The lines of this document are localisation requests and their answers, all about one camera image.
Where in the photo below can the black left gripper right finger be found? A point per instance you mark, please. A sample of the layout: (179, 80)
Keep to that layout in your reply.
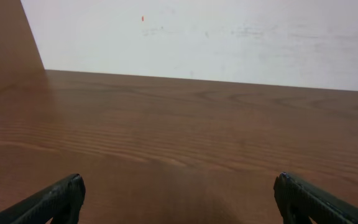
(300, 202)

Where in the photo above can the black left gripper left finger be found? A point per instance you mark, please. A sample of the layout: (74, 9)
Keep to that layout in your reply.
(60, 203)

